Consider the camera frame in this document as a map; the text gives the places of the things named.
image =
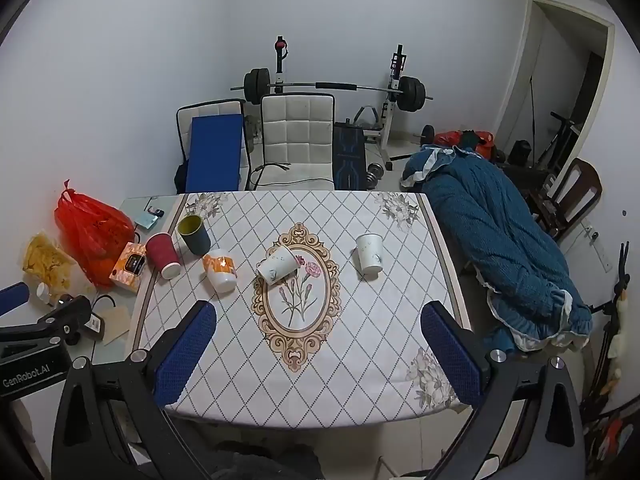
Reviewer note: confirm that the white weight rack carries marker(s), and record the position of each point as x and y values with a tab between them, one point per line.
392	110

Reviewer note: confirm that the teal small packet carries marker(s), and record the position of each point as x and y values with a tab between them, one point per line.
145	220

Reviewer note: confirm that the black tripod stand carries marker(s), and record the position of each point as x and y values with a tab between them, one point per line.
620	280

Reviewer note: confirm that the grey dumbbell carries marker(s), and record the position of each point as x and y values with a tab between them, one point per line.
376	171

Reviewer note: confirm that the floral diamond pattern tablecloth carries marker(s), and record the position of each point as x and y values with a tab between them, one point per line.
360	325

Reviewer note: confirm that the brown paper tag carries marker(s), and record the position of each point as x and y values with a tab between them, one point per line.
116	325

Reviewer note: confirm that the orange and white paper cup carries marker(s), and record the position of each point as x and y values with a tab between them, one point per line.
220	270

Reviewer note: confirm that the black scooter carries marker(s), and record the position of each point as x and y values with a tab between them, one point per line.
560	135

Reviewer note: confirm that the dark cup with yellow inside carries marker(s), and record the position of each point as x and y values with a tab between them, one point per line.
196	237

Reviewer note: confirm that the dark cloth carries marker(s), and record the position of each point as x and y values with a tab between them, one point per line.
270	462

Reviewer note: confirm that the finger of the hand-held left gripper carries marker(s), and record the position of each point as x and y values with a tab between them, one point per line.
12	297
60	320

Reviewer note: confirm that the black and blue bench pad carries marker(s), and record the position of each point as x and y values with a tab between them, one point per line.
350	157

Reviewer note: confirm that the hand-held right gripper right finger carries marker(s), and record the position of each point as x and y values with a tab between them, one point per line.
450	357

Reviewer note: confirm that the white quilted chair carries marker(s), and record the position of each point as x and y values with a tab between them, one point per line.
212	107
297	135

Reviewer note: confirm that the yellow snack bag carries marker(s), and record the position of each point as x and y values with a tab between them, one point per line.
50	265

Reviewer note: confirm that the white marbled paper cup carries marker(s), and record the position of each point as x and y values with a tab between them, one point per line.
276	265

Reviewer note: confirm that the red plastic bag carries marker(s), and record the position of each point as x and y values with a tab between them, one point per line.
92	235

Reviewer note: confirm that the red ribbed paper cup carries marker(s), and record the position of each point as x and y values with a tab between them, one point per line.
162	255

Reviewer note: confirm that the black weight plate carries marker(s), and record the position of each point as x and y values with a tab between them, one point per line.
427	136

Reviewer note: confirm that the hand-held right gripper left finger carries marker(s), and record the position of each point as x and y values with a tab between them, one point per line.
184	355

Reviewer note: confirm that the blue flat board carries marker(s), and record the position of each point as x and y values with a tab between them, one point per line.
215	155

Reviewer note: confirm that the white speckled paper cup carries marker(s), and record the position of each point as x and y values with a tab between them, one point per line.
370	255

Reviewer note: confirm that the teal quilted blanket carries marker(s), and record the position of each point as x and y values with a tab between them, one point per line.
495	240

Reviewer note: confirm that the barbell with black plates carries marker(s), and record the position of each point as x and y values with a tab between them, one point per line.
257	85

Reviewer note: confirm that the small black and white device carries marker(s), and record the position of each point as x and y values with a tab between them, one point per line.
155	211

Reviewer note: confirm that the dark wooden chair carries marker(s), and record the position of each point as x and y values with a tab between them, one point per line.
582	185

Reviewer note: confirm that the orange cardboard box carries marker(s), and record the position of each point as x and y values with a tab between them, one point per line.
128	267

